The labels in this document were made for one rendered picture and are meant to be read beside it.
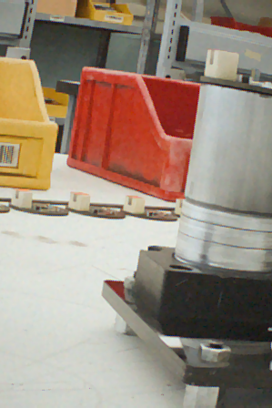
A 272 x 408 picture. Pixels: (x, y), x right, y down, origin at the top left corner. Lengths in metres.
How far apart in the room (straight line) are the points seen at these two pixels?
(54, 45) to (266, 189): 4.69
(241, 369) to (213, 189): 0.05
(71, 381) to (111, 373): 0.01
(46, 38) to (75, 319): 4.65
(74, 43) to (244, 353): 4.76
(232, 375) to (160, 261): 0.05
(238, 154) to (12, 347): 0.06
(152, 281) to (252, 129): 0.04
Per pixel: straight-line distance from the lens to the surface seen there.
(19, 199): 0.42
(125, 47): 5.05
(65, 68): 4.94
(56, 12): 4.47
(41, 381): 0.20
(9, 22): 2.59
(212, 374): 0.19
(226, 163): 0.23
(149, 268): 0.24
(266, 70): 2.93
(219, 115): 0.23
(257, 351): 0.21
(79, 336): 0.24
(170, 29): 2.81
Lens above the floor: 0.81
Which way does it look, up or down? 7 degrees down
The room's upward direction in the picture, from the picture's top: 9 degrees clockwise
